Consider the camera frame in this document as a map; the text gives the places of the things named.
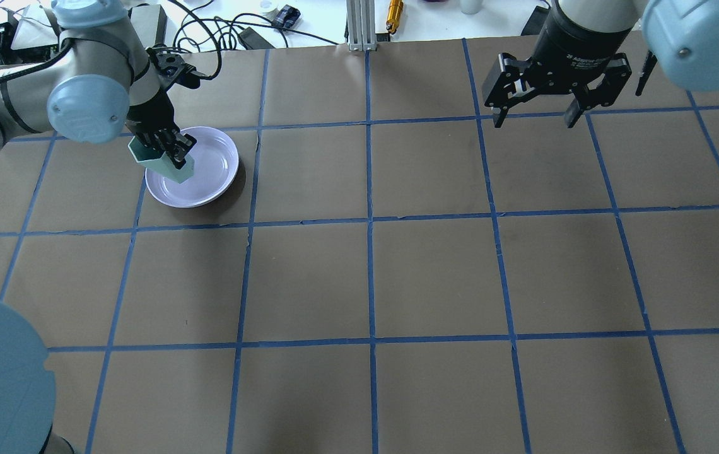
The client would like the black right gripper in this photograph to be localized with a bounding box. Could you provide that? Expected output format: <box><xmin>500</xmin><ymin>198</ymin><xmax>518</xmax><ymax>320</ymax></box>
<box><xmin>482</xmin><ymin>6</ymin><xmax>633</xmax><ymax>129</ymax></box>

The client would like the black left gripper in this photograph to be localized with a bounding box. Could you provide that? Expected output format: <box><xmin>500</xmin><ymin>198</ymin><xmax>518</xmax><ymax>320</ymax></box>
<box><xmin>126</xmin><ymin>95</ymin><xmax>196</xmax><ymax>166</ymax></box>

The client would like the mint green faceted cup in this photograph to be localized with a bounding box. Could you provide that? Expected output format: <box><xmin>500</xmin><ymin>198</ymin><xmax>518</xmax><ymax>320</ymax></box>
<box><xmin>128</xmin><ymin>137</ymin><xmax>194</xmax><ymax>183</ymax></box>

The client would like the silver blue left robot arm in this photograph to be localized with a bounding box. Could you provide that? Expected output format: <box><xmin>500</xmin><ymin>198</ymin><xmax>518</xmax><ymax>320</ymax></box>
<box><xmin>0</xmin><ymin>1</ymin><xmax>196</xmax><ymax>453</ymax></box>

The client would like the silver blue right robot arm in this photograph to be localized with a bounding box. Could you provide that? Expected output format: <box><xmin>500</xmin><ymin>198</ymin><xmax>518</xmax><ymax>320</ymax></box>
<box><xmin>482</xmin><ymin>1</ymin><xmax>719</xmax><ymax>127</ymax></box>

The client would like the lavender plate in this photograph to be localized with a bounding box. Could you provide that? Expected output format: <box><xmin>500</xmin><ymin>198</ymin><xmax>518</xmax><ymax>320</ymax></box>
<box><xmin>145</xmin><ymin>126</ymin><xmax>240</xmax><ymax>209</ymax></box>

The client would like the black power adapter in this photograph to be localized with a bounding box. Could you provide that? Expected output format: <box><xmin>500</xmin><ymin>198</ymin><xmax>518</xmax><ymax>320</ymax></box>
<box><xmin>237</xmin><ymin>28</ymin><xmax>275</xmax><ymax>50</ymax></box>

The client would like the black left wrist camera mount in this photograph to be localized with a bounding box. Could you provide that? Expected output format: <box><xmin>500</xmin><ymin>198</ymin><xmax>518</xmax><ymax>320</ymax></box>
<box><xmin>146</xmin><ymin>48</ymin><xmax>204</xmax><ymax>91</ymax></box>

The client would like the aluminium frame post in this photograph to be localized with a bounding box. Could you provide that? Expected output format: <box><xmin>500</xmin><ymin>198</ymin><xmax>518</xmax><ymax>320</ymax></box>
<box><xmin>346</xmin><ymin>0</ymin><xmax>377</xmax><ymax>52</ymax></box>

